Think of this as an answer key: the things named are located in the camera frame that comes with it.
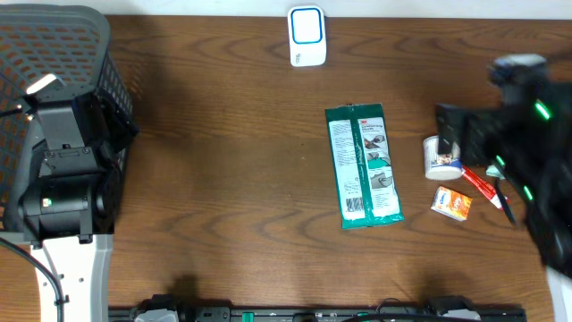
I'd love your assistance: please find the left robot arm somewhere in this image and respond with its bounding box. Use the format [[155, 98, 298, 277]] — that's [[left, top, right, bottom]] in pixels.
[[17, 87, 139, 321]]

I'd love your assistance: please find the teal white snack packet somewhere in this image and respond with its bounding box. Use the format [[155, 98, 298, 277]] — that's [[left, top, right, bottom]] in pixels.
[[485, 165, 505, 180]]

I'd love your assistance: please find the red coffee stick sachet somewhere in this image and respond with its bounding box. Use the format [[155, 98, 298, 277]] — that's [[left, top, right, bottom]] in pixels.
[[461, 165, 502, 209]]

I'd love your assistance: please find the white blue labelled jar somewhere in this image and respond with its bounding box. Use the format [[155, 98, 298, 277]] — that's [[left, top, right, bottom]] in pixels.
[[423, 135, 463, 181]]

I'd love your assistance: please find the white barcode scanner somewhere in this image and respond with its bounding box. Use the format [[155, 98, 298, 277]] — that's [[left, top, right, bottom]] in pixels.
[[287, 5, 327, 67]]

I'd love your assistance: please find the small orange carton box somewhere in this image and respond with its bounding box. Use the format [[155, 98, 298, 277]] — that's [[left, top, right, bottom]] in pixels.
[[431, 186, 473, 222]]

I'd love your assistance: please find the white red package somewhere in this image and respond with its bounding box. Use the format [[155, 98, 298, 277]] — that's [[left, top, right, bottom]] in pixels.
[[324, 104, 405, 229]]

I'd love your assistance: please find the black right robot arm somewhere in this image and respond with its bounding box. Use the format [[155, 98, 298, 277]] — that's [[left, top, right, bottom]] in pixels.
[[435, 80, 571, 321]]

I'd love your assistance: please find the grey plastic mesh basket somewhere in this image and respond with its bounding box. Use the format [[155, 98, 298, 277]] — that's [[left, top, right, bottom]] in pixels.
[[1, 4, 133, 233]]

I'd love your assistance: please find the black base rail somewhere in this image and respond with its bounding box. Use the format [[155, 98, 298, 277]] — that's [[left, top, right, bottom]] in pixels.
[[108, 294, 527, 322]]

